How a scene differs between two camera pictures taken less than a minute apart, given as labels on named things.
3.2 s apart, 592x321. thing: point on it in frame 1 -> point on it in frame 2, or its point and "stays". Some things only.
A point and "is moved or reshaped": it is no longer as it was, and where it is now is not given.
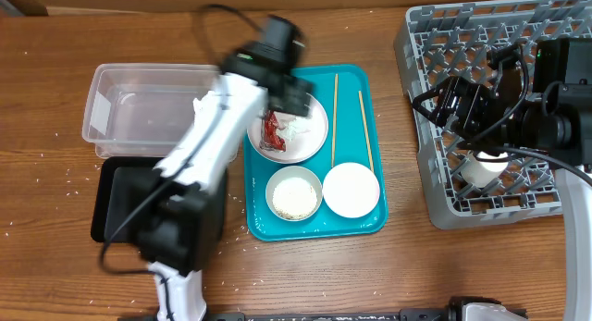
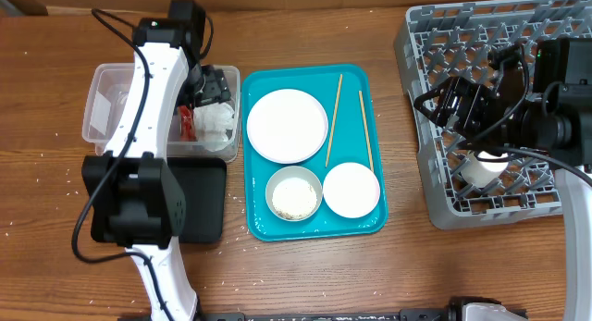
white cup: [480, 173] stays
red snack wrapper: [270, 139] -> [188, 128]
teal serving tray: [351, 99] stays
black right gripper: [465, 123] stays
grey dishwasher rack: [443, 42] stays
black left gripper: [300, 98] -> [217, 88]
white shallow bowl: [351, 190] stays
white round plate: [302, 146] stays
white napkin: [289, 125] is moved or reshaped
